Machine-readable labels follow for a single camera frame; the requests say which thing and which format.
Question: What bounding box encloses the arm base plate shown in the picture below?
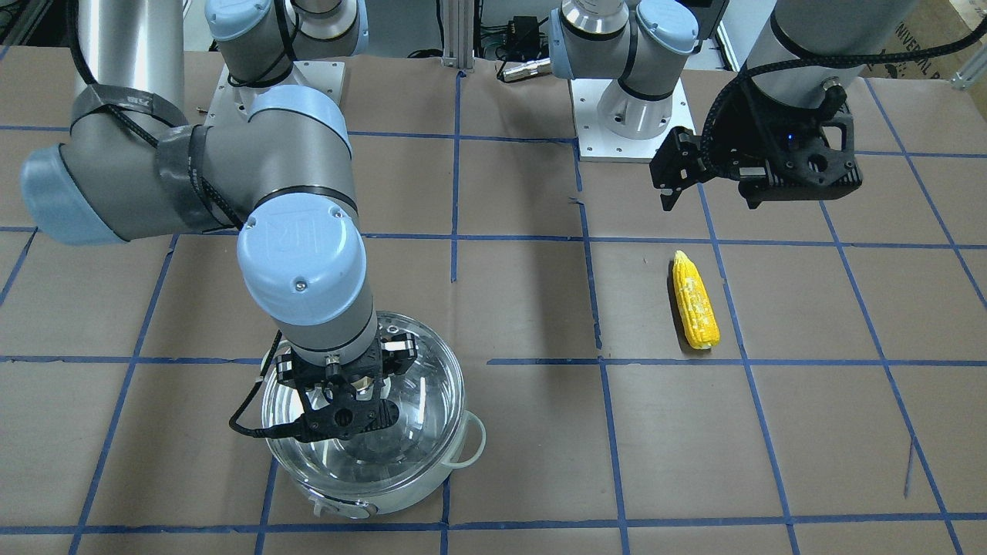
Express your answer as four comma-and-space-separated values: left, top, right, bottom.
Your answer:
205, 60, 349, 142
570, 79, 696, 163

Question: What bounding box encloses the aluminium frame post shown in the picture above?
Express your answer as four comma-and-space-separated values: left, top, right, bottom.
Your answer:
440, 0, 478, 72

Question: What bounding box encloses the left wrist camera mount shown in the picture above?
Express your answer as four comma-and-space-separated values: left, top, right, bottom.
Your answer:
738, 99, 863, 210

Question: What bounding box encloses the yellow corn cob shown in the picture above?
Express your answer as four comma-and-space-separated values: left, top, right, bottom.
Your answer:
671, 251, 720, 350

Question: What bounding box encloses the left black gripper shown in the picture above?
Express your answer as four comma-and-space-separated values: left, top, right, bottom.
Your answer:
648, 78, 837, 211

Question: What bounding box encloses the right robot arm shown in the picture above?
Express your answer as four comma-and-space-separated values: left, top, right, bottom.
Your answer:
20, 1, 383, 388

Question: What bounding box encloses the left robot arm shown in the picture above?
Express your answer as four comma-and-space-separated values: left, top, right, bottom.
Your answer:
547, 1, 915, 211

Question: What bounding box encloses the glass pot lid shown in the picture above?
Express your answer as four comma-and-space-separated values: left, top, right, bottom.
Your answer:
261, 311, 467, 494

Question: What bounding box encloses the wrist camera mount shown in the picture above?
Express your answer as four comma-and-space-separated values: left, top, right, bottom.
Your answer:
296, 394, 399, 442
738, 99, 863, 210

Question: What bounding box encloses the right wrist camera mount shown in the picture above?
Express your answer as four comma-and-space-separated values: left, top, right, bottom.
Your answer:
296, 394, 399, 442

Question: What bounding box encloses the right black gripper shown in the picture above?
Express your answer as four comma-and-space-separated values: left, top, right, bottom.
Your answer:
274, 328, 419, 400

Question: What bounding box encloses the black power adapter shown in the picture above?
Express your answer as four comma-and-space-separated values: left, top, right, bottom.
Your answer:
505, 15, 541, 52

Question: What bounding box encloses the brown paper table cover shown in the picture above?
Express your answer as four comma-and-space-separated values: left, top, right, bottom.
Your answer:
1, 47, 986, 554

